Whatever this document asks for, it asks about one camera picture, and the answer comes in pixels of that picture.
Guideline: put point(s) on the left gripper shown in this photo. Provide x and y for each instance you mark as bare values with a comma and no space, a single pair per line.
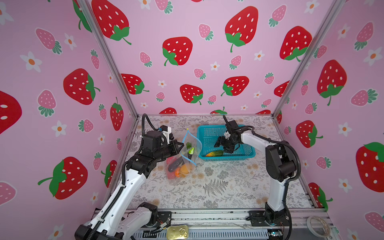
174,150

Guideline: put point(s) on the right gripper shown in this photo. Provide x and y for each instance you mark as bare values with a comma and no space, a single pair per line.
220,140

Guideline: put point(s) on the teal plastic basket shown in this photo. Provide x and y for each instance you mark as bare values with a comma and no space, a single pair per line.
208,136

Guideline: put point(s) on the red toy pepper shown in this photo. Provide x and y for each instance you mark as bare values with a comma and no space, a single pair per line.
170,176

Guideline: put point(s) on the clear zip top bag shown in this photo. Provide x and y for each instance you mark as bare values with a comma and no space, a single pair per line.
185,163

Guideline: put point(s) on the long dark eggplant toy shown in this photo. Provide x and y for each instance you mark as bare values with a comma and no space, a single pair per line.
176,164

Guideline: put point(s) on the green leafy vegetable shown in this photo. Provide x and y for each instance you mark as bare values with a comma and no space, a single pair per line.
189,145

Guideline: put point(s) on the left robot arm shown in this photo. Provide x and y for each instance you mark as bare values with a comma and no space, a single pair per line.
108,223

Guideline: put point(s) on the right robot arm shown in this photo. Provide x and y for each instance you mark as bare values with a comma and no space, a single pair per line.
282,164

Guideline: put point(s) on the gold tin can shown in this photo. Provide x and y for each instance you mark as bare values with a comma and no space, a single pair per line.
178,232

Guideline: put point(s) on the clear tape roll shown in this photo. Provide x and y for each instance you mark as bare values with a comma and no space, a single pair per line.
318,227

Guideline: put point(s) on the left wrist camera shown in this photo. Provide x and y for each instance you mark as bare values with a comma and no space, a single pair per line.
153,140

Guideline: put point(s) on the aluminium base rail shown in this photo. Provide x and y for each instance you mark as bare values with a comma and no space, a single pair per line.
244,224

